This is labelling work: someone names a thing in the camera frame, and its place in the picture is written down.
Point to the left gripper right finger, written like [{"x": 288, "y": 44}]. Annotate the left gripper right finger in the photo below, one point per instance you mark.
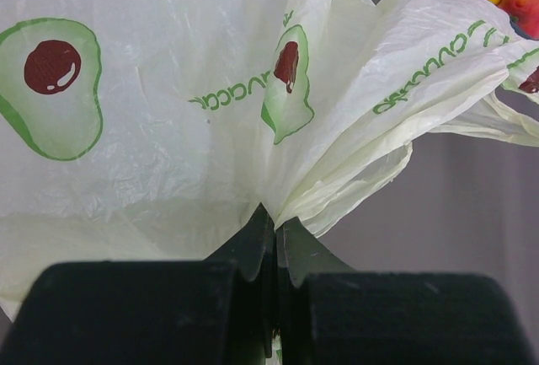
[{"x": 331, "y": 313}]

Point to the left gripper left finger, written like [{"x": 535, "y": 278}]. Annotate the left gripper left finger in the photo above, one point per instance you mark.
[{"x": 211, "y": 311}]

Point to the light green plastic bag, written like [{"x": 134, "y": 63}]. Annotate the light green plastic bag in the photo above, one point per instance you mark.
[{"x": 151, "y": 129}]

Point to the orange peach fruit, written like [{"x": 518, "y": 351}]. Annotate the orange peach fruit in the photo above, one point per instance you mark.
[{"x": 525, "y": 14}]

